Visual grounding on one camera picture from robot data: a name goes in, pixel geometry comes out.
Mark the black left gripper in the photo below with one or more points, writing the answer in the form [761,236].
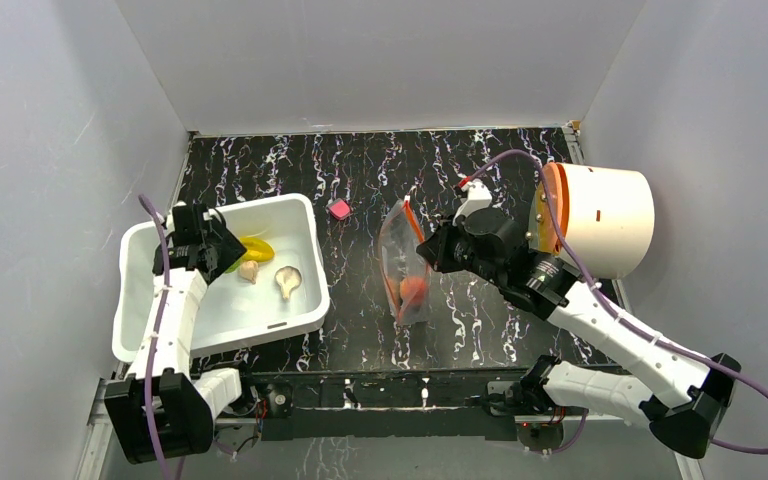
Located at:
[230,251]

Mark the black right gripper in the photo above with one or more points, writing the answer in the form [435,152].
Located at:
[435,248]

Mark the clear orange zip bag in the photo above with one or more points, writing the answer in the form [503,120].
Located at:
[398,238]

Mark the orange peach toy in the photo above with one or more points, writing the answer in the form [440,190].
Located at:
[413,291]

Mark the red orange food toy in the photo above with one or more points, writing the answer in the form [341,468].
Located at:
[393,294]

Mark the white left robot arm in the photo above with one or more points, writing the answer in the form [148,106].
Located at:
[157,410]

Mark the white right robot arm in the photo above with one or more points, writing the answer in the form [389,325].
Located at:
[679,400]

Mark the green pear toy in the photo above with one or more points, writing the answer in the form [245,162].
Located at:
[234,266]

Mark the beige garlic toy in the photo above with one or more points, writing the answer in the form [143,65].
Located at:
[248,270]

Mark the yellow starfruit toy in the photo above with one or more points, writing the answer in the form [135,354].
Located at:
[257,250]

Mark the beige mushroom toy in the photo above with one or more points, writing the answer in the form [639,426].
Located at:
[288,279]

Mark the white plastic bin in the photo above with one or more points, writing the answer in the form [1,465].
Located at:
[233,313]

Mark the small pink cube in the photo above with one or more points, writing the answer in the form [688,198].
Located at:
[339,209]

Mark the white orange cylinder container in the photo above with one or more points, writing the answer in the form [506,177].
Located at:
[606,215]

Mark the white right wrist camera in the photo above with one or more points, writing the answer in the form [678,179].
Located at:
[475,196]

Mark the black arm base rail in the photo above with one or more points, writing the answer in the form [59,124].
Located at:
[437,403]

